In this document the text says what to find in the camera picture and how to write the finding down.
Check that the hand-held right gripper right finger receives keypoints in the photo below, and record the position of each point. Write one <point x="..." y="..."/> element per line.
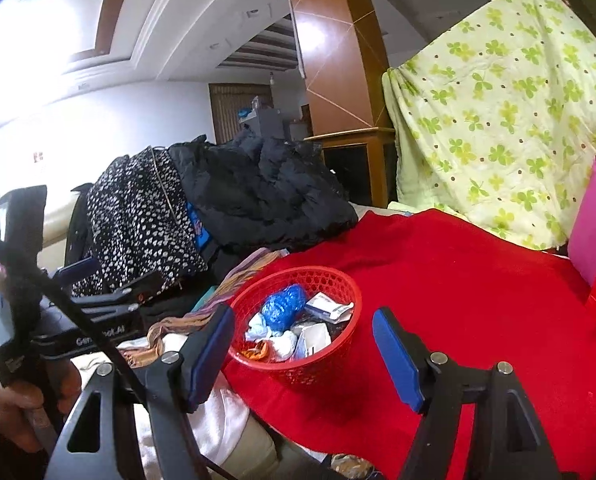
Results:
<point x="398" y="360"/>

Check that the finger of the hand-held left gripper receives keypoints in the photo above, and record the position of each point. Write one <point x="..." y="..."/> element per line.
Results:
<point x="107" y="304"/>
<point x="77" y="272"/>

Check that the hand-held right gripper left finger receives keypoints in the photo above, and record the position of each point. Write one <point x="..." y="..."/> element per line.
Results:
<point x="210" y="355"/>

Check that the white tissue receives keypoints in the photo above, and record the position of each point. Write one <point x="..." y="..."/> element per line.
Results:
<point x="258" y="330"/>

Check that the blue plastic bag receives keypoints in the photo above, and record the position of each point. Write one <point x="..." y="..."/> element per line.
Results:
<point x="283" y="307"/>

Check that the white and orange medicine box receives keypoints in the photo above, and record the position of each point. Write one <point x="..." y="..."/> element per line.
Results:
<point x="313" y="340"/>

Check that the red plastic basket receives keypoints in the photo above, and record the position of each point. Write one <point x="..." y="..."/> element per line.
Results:
<point x="303" y="372"/>

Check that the person's left hand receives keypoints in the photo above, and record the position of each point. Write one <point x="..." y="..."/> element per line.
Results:
<point x="17" y="410"/>

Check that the cream sofa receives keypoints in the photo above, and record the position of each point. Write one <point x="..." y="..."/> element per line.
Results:
<point x="57" y="220"/>

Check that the white cloth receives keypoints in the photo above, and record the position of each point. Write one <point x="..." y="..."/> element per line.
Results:
<point x="217" y="425"/>

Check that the black white spotted garment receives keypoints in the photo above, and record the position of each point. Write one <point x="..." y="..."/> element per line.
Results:
<point x="137" y="220"/>

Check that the striped scarf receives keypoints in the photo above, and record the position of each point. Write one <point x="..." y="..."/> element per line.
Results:
<point x="237" y="280"/>

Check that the red blanket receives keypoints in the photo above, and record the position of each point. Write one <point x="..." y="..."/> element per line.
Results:
<point x="478" y="310"/>

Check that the black jacket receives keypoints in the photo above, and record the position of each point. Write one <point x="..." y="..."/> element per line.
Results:
<point x="268" y="195"/>

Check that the wooden cabinet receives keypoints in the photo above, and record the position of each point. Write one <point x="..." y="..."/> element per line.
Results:
<point x="358" y="165"/>

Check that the brown door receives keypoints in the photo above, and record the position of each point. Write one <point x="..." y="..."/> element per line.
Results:
<point x="225" y="110"/>

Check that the pink pillow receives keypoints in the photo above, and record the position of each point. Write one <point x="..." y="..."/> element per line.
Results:
<point x="593" y="220"/>

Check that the grey cabinet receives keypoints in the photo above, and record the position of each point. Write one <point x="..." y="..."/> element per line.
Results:
<point x="273" y="122"/>

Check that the green floral quilt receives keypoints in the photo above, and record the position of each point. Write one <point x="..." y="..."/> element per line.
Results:
<point x="503" y="110"/>

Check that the wooden pillar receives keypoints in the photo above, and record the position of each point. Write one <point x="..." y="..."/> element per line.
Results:
<point x="333" y="60"/>

